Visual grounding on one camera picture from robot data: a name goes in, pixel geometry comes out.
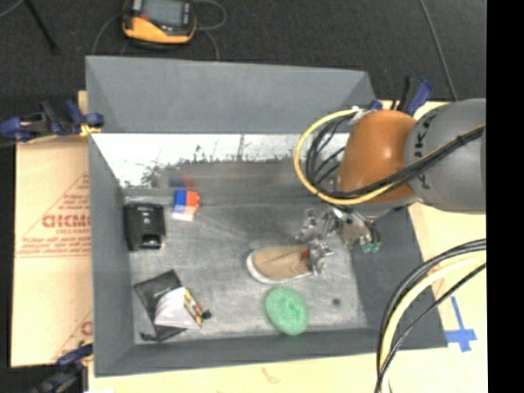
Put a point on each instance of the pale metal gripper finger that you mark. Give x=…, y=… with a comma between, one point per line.
x=314, y=223
x=318, y=256

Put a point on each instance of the tan shoe with white sole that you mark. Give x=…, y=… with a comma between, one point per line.
x=276, y=264

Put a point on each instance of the green sponge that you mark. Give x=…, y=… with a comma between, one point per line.
x=286, y=311

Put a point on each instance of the blue orange white block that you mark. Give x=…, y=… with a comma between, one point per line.
x=186, y=205

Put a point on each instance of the grey metal bin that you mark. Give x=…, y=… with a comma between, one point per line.
x=229, y=100

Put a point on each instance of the white packet with yellow print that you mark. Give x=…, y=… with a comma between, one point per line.
x=176, y=311

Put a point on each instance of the black flat pouch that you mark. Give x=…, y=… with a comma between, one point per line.
x=153, y=287

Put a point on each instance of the black box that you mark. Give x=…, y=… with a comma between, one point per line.
x=143, y=223

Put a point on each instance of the brown cardboard board, red print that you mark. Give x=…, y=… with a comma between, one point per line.
x=49, y=260

